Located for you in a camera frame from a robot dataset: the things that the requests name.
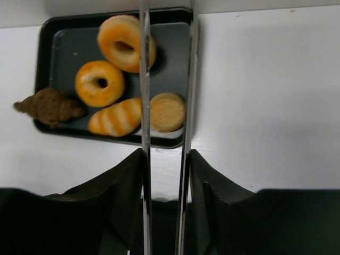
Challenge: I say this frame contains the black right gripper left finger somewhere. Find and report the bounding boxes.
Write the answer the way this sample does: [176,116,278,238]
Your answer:
[1,149,144,254]

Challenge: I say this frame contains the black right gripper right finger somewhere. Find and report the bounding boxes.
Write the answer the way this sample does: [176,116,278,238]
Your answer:
[189,150,339,254]

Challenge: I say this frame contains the orange bagel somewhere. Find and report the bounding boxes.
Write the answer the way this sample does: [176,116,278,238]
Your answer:
[97,15,140,73]
[75,61,125,107]

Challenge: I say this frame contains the metal tongs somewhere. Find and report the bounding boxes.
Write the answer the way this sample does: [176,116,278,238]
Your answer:
[139,1,199,254]

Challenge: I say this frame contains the striped orange bread roll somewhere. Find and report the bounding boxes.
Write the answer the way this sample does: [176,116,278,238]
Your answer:
[88,98,141,137]

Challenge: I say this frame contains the round tan bun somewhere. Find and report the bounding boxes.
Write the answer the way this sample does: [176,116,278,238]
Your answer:
[150,92,185,133]

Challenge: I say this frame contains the brown croissant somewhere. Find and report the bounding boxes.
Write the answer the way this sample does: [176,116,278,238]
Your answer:
[13,87,86,128]

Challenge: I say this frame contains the black baking tray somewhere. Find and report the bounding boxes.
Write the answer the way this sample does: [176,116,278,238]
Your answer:
[34,7,192,146]

